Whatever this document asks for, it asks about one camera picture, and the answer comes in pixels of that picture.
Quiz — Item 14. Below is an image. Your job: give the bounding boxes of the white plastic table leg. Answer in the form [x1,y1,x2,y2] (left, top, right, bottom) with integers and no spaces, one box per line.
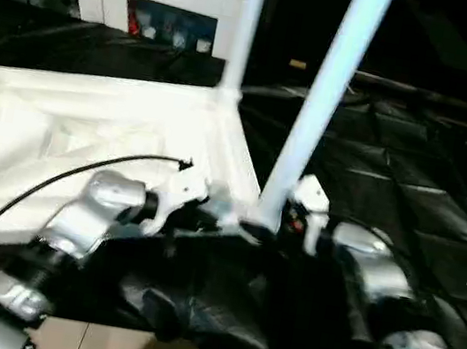
[217,0,269,108]
[249,0,397,246]

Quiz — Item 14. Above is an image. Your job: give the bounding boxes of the white plastic table top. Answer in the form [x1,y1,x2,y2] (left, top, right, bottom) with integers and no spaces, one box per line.
[0,49,288,302]

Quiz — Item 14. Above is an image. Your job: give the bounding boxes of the black plastic mat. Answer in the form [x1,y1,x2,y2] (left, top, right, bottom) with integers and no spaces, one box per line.
[0,0,467,349]

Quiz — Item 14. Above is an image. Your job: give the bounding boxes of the small tan label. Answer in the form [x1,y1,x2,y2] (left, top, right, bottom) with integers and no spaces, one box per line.
[288,57,310,72]

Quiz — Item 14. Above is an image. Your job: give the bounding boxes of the long black bar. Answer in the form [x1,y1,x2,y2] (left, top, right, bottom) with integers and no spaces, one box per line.
[352,70,467,119]

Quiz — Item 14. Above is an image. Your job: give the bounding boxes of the red bottle in cabinet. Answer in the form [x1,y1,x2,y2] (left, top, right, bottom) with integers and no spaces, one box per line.
[126,9,144,38]

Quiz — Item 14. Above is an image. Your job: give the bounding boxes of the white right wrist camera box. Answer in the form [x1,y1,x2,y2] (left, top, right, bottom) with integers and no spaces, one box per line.
[278,171,338,259]

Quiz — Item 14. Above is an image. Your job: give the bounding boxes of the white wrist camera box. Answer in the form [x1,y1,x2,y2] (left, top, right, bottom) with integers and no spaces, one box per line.
[139,161,216,246]
[278,171,338,259]

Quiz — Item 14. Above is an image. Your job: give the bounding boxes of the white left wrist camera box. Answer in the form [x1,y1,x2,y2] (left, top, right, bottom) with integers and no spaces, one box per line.
[139,161,216,246]

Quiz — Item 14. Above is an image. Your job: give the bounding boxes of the black left camera cable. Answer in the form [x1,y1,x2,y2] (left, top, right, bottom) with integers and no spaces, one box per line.
[0,127,195,349]

